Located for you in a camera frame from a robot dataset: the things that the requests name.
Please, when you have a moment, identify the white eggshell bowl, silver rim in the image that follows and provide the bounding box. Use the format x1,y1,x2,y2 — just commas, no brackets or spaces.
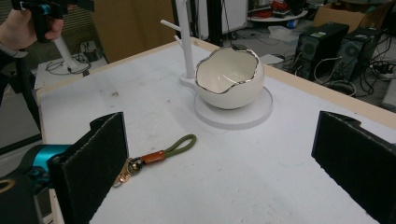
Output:
194,46,266,111

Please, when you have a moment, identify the cardboard box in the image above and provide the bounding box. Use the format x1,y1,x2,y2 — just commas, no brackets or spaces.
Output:
312,2,394,34

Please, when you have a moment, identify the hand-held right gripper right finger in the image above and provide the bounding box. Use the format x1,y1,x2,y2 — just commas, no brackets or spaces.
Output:
311,110,396,224

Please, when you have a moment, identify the white round table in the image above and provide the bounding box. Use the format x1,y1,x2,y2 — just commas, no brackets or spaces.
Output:
247,8,309,23

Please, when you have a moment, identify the black stand leg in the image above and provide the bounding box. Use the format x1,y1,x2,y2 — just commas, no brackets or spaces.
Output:
14,57,42,133

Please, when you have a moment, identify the black computer tower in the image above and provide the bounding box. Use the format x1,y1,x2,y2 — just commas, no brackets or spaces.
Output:
293,21,350,81
332,27,385,83

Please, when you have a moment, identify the white cable loop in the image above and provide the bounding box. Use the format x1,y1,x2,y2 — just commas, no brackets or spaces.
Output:
313,55,358,97

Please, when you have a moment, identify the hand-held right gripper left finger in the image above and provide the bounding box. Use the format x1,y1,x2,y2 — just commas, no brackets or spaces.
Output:
48,111,130,224

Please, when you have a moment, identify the green loop keychain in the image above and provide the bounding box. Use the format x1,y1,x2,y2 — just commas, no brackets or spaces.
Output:
112,133,198,189

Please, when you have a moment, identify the black cable on base plate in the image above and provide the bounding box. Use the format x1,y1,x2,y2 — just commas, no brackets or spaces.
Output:
45,54,92,76

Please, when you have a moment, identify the white post on base plate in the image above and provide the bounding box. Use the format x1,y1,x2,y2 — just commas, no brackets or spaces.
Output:
33,36,108,91

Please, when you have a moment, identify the brown wooden panel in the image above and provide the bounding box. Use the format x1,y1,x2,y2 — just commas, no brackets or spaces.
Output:
92,0,177,64

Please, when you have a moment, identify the white round stand base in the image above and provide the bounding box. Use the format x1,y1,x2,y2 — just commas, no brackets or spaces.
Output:
160,0,275,132

